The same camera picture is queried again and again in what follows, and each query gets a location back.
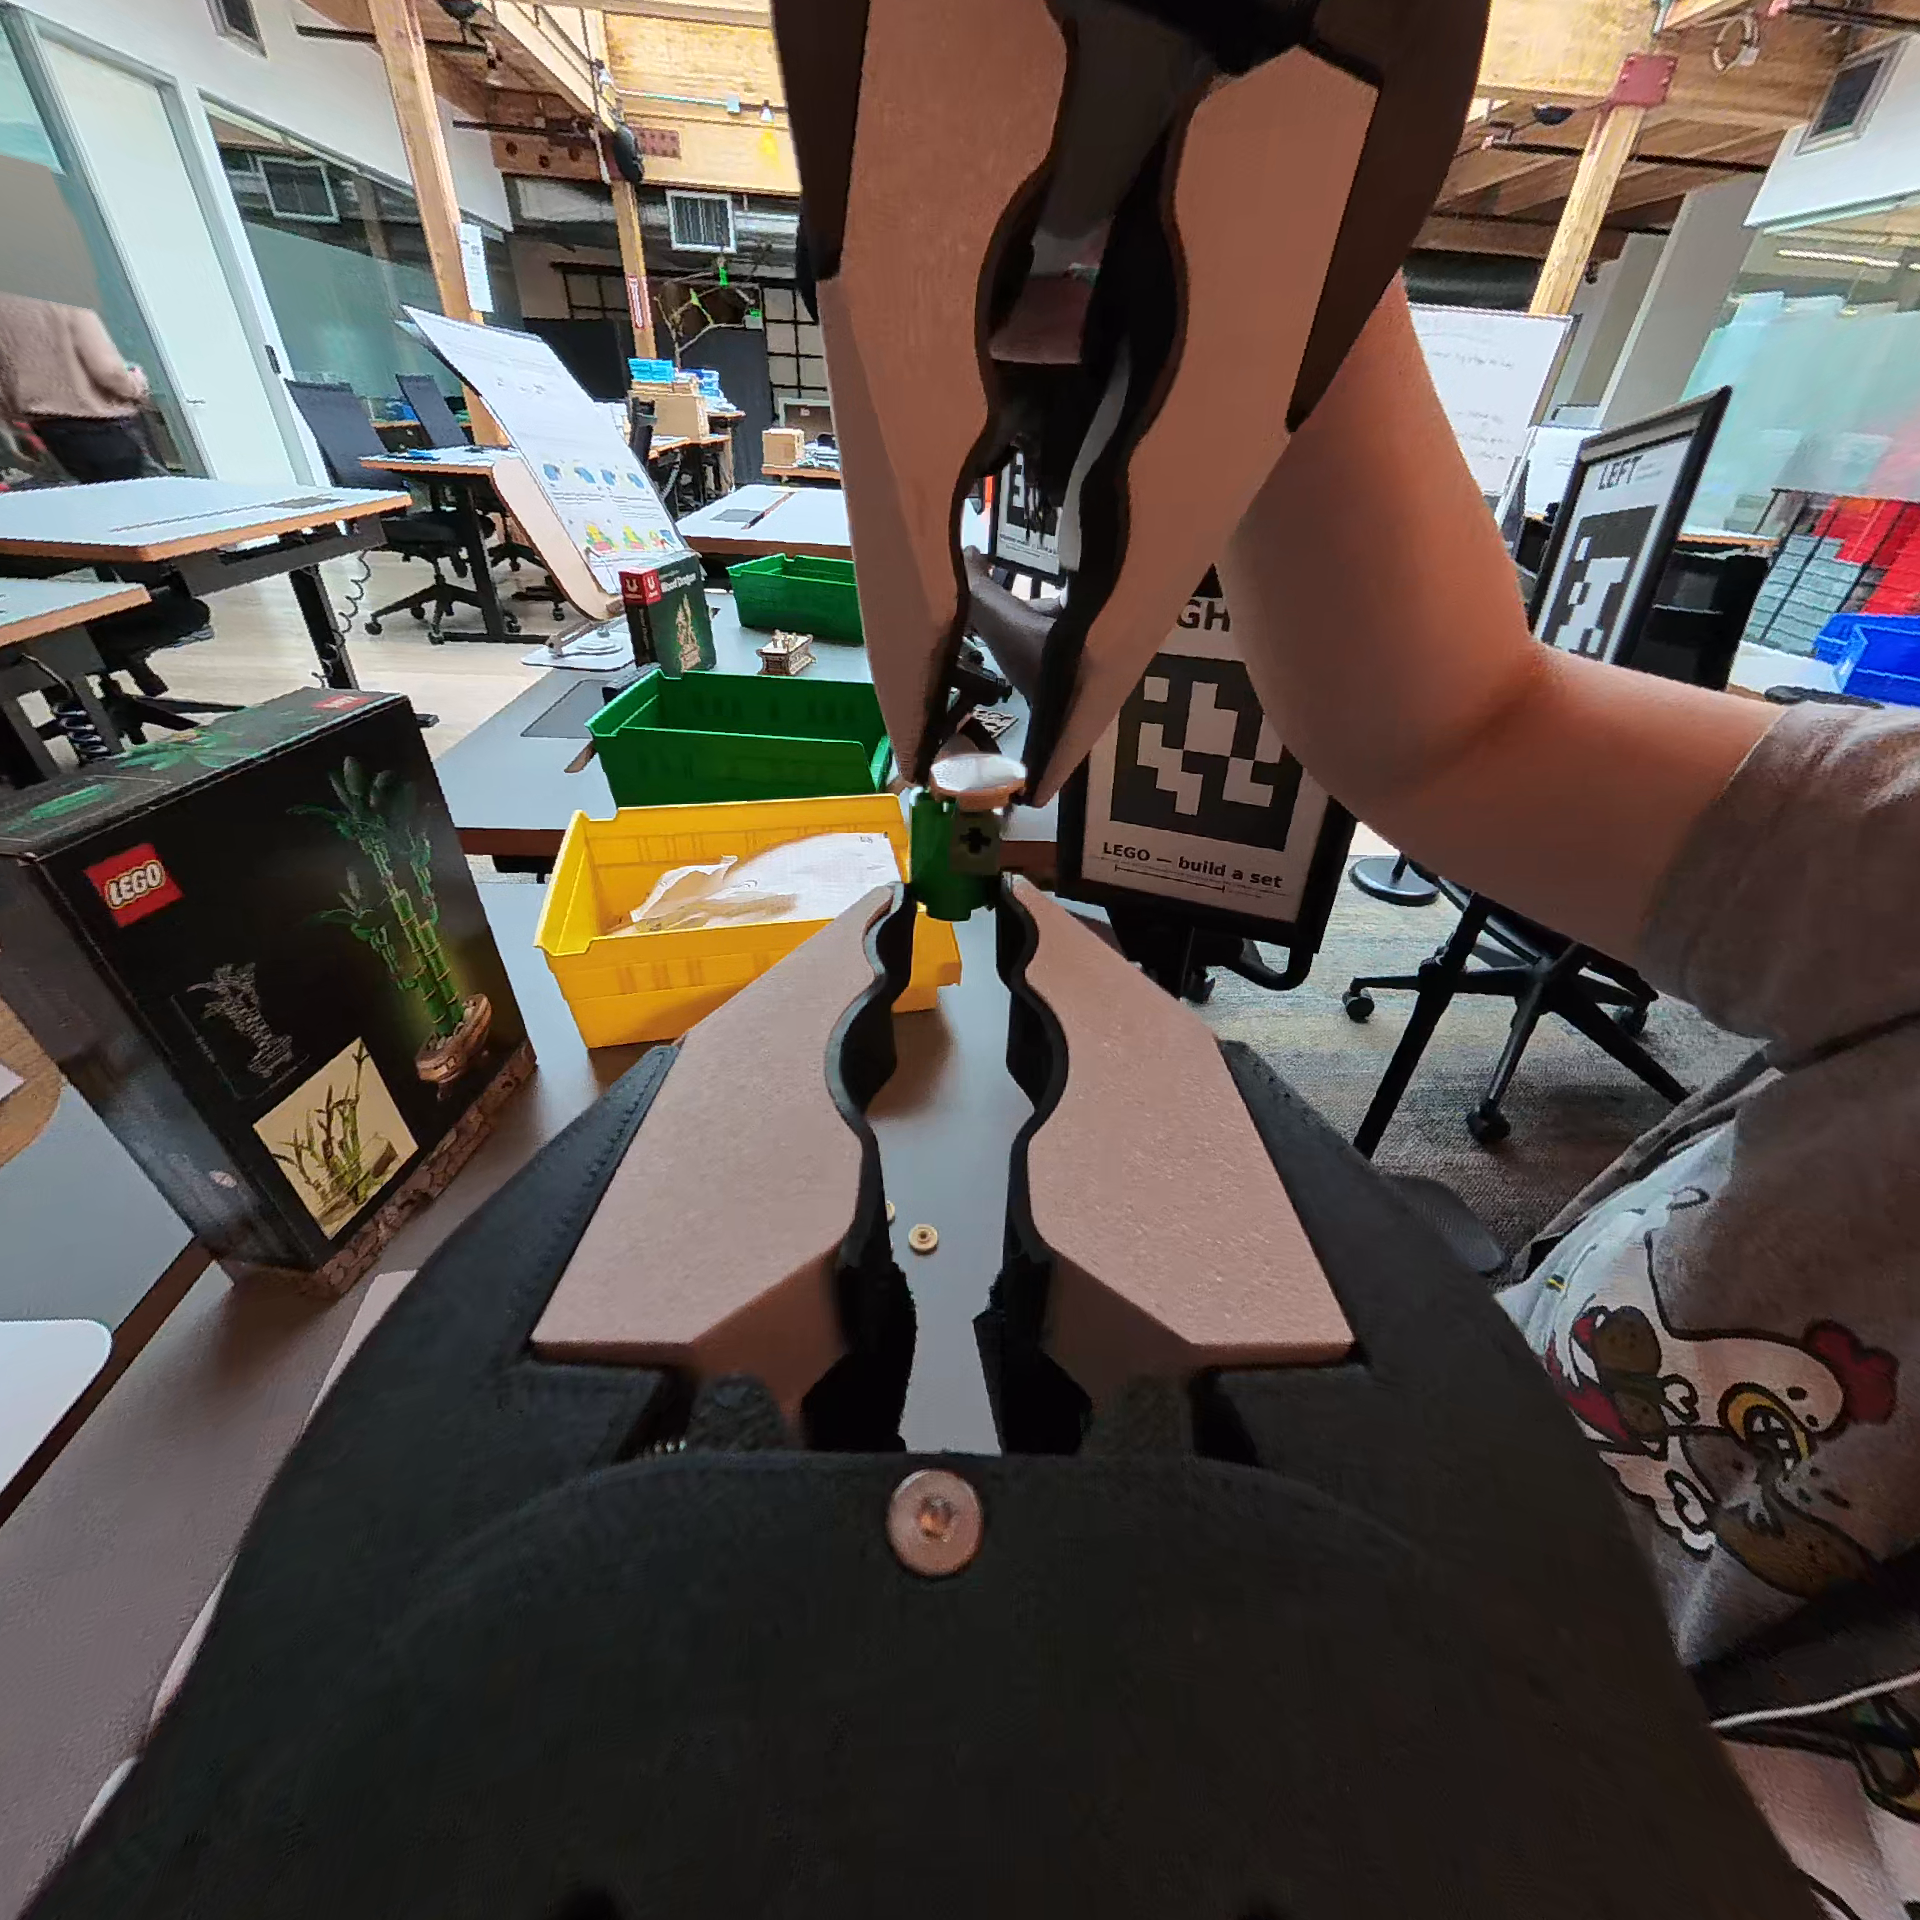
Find person in grey shirt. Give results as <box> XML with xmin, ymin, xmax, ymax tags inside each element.
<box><xmin>1498</xmin><ymin>698</ymin><xmax>1920</xmax><ymax>1920</ymax></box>

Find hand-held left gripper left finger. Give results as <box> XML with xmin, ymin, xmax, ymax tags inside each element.
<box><xmin>533</xmin><ymin>886</ymin><xmax>916</xmax><ymax>1378</ymax></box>

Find green round brick piece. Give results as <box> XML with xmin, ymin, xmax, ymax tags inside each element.
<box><xmin>903</xmin><ymin>787</ymin><xmax>1008</xmax><ymax>921</ymax></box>

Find black framed marker sign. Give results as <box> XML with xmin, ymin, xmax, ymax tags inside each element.
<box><xmin>1527</xmin><ymin>386</ymin><xmax>1736</xmax><ymax>670</ymax></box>
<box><xmin>1055</xmin><ymin>569</ymin><xmax>1360</xmax><ymax>962</ymax></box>

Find person's right forearm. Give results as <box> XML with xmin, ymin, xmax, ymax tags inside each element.
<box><xmin>1223</xmin><ymin>278</ymin><xmax>1788</xmax><ymax>962</ymax></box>

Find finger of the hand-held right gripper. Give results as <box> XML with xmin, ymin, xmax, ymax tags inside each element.
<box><xmin>1025</xmin><ymin>48</ymin><xmax>1385</xmax><ymax>807</ymax></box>
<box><xmin>813</xmin><ymin>0</ymin><xmax>1081</xmax><ymax>788</ymax></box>

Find green plastic bin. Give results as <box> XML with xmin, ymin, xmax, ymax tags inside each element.
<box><xmin>586</xmin><ymin>667</ymin><xmax>897</xmax><ymax>811</ymax></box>
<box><xmin>727</xmin><ymin>552</ymin><xmax>865</xmax><ymax>648</ymax></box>

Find white whiteboard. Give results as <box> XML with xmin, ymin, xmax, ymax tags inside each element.
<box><xmin>1411</xmin><ymin>305</ymin><xmax>1576</xmax><ymax>506</ymax></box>

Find blue storage bins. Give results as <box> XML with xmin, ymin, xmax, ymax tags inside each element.
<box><xmin>1809</xmin><ymin>612</ymin><xmax>1920</xmax><ymax>707</ymax></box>

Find white rounded pad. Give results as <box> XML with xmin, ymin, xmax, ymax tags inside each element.
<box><xmin>0</xmin><ymin>1319</ymin><xmax>114</xmax><ymax>1496</ymax></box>

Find wooden-edged office desk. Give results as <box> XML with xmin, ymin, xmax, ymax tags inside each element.
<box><xmin>0</xmin><ymin>478</ymin><xmax>413</xmax><ymax>707</ymax></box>

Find yellow plastic bin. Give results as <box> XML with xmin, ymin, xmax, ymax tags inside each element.
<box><xmin>536</xmin><ymin>795</ymin><xmax>962</xmax><ymax>1050</ymax></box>

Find red storage bins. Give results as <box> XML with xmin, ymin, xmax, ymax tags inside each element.
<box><xmin>1809</xmin><ymin>497</ymin><xmax>1920</xmax><ymax>618</ymax></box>

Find grey desk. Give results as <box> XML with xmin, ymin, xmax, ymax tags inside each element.
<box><xmin>0</xmin><ymin>886</ymin><xmax>1023</xmax><ymax>1906</ymax></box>

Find black bamboo set box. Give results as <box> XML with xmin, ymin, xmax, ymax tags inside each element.
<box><xmin>0</xmin><ymin>690</ymin><xmax>540</xmax><ymax>1299</ymax></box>

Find black office chair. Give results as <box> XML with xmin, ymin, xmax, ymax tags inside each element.
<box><xmin>1341</xmin><ymin>886</ymin><xmax>1697</xmax><ymax>1158</ymax></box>

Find white poster board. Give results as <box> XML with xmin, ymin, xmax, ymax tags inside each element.
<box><xmin>403</xmin><ymin>305</ymin><xmax>692</xmax><ymax>625</ymax></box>

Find clear plastic bag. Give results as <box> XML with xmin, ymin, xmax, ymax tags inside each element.
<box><xmin>608</xmin><ymin>833</ymin><xmax>911</xmax><ymax>940</ymax></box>

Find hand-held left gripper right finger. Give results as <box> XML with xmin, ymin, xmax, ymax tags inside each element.
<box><xmin>996</xmin><ymin>879</ymin><xmax>1363</xmax><ymax>1401</ymax></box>

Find small dark set box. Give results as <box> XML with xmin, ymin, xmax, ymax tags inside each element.
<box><xmin>619</xmin><ymin>552</ymin><xmax>721</xmax><ymax>678</ymax></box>

